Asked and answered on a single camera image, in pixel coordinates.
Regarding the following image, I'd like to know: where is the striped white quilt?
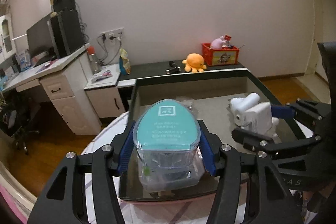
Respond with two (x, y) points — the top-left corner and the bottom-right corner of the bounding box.
(90, 120), (302, 223)

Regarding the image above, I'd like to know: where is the computer monitor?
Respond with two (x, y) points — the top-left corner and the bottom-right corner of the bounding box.
(26, 14), (55, 57)

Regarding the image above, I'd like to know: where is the pink box with black rim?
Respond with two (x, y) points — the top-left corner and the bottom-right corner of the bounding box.
(117, 68), (280, 203)

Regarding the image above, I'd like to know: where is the teal lidded clear container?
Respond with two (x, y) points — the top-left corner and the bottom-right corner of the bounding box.
(133, 99), (205, 193)

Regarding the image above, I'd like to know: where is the white cube box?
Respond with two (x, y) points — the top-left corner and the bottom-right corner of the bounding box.
(228, 93), (280, 142)

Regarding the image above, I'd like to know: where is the pink plush toy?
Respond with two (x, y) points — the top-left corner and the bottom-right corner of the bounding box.
(210, 36), (226, 50)

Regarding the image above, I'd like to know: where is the white bedside drawer unit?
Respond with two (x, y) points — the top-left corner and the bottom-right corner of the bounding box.
(84, 64), (125, 118)

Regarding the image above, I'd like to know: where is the orange octopus plush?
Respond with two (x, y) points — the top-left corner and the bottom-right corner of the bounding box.
(182, 53), (207, 73)

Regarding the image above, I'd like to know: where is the wall power outlet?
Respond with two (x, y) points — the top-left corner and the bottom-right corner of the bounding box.
(100, 28), (124, 41)

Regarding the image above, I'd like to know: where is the black dumbbell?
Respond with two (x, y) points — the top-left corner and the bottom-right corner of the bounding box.
(166, 61), (181, 75)

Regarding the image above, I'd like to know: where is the white desk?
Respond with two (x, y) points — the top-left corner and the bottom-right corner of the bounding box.
(2, 47), (101, 135)

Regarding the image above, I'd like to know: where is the white glass door cabinet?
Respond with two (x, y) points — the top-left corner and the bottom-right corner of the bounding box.
(1, 14), (16, 60)

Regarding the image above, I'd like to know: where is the red storage crate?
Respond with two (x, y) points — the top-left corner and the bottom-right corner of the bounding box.
(202, 43), (240, 66)

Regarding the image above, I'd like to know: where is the clear bottle red cap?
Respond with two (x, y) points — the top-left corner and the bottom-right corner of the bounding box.
(87, 46), (101, 74)

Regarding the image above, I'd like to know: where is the black computer tower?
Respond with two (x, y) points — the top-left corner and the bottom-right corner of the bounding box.
(49, 10), (85, 58)

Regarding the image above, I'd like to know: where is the snack bag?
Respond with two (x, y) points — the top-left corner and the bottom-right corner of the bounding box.
(119, 48), (131, 75)

